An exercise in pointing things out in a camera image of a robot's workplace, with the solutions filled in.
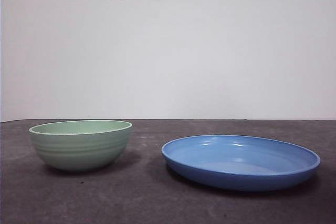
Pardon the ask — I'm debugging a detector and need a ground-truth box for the blue round plate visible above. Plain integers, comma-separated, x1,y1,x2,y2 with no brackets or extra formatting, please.
161,134,321,192

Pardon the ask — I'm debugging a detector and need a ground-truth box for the green ribbed bowl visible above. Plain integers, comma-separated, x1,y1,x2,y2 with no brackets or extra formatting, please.
28,120,133,174

